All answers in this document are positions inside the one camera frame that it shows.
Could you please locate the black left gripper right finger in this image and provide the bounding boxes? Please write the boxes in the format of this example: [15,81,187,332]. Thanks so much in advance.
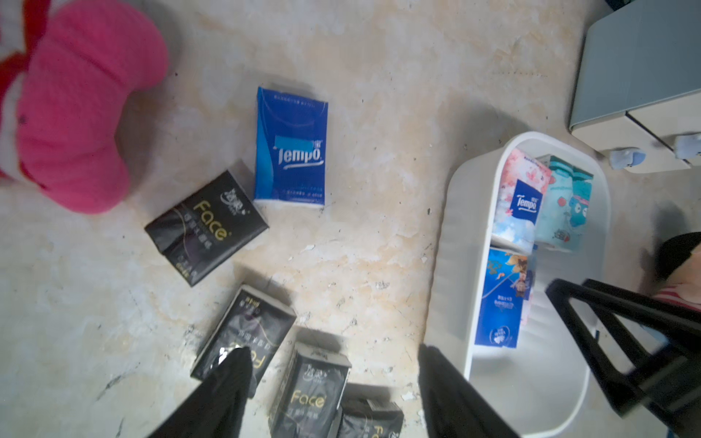
[418,344,518,438]

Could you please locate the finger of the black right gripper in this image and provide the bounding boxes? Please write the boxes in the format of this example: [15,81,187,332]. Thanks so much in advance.
[545,279,700,437]

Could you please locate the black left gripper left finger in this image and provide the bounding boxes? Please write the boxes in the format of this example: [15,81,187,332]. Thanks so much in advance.
[151,347,253,438]

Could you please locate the white plastic storage box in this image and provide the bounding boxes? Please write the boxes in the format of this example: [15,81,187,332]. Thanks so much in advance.
[425,131,611,437]

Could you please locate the blue floral tissue pack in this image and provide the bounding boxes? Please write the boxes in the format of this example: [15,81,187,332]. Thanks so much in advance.
[475,247,531,349]

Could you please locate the teal cartoon tissue pack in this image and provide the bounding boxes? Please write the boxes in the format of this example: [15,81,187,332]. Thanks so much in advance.
[536,154,593,252]

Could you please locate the pink Tempo tissue pack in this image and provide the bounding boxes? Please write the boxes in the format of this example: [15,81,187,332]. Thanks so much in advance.
[491,149,551,256]

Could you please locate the black Face tissue pack right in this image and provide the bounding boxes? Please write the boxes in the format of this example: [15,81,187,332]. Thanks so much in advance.
[268,342,352,438]

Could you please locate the black face tissue pack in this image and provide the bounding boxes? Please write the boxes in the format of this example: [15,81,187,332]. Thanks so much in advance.
[145,171,268,287]
[191,284,297,399]
[337,399,405,438]
[268,342,352,438]

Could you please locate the black Face tissue pack bottom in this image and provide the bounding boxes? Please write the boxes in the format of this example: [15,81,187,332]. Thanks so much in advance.
[337,399,405,438]

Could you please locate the black Face tissue pack middle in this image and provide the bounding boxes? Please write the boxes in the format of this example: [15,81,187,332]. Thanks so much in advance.
[191,284,297,399]

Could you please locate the black Face tissue pack upper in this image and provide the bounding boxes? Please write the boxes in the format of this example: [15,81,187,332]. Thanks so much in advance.
[145,171,268,287]

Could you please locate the dark blue Tempo tissue pack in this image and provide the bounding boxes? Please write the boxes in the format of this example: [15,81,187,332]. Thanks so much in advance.
[255,88,329,208]

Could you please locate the pale blue mini drawer chest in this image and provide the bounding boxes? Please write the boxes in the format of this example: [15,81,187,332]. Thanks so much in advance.
[569,0,700,173]

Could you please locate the pink white striped plush toy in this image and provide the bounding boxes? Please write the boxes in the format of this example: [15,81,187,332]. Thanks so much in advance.
[1,1,169,215]

